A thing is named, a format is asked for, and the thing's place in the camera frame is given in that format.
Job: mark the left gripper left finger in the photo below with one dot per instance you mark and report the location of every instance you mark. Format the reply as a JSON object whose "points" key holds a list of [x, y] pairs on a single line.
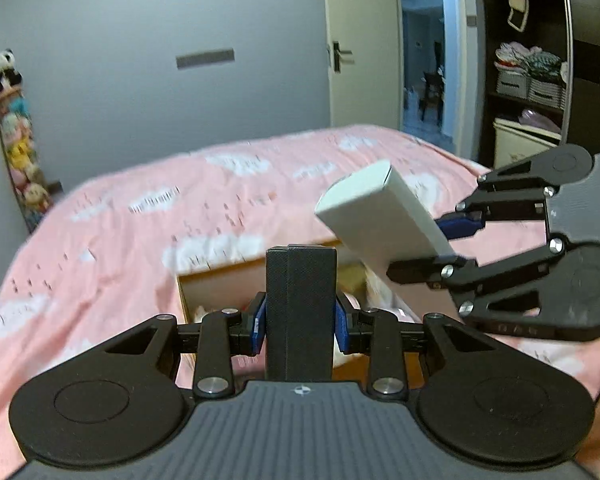
{"points": [[223, 334]]}

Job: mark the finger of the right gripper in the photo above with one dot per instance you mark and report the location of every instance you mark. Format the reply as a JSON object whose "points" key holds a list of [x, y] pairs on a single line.
{"points": [[458, 225], [428, 270]]}

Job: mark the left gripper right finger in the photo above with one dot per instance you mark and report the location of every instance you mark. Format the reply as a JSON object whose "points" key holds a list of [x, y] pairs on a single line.
{"points": [[376, 334]]}

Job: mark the black textured box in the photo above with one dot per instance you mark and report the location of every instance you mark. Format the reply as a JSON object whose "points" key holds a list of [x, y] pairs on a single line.
{"points": [[300, 313]]}

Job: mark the plain white box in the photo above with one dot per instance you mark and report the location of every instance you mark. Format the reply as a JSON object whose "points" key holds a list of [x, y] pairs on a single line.
{"points": [[376, 215]]}

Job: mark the orange cardboard storage box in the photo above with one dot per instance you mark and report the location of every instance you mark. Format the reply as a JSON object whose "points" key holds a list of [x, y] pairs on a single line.
{"points": [[298, 322]]}

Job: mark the white storage bin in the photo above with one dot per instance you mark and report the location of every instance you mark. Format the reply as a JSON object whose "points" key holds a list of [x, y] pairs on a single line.
{"points": [[514, 141]]}

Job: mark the pink cloud-print bedsheet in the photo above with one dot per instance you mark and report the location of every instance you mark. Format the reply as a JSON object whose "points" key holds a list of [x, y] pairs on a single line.
{"points": [[109, 254]]}

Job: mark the grey storage baskets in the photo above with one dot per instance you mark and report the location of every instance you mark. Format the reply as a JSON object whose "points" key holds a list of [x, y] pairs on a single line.
{"points": [[522, 86]]}

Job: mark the folded clothes pile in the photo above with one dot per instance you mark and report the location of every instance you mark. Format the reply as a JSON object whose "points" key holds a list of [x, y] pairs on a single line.
{"points": [[535, 61]]}

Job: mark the wardrobe shelf unit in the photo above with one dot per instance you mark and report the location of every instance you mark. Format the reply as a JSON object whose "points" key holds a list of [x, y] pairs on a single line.
{"points": [[567, 28]]}

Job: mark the cream door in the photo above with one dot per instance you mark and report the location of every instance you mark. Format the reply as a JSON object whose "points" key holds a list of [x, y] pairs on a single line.
{"points": [[368, 92]]}

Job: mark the clear tube of plush toys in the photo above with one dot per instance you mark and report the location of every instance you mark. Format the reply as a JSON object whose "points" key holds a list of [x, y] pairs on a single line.
{"points": [[17, 140]]}

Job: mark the panda plush toy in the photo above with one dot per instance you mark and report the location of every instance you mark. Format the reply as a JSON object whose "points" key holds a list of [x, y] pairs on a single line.
{"points": [[9, 75]]}

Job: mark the black door handle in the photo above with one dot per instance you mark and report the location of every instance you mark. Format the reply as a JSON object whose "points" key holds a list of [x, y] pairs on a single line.
{"points": [[340, 57]]}

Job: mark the grey wall switch panel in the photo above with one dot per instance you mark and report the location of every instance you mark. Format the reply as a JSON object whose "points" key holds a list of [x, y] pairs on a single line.
{"points": [[191, 60]]}

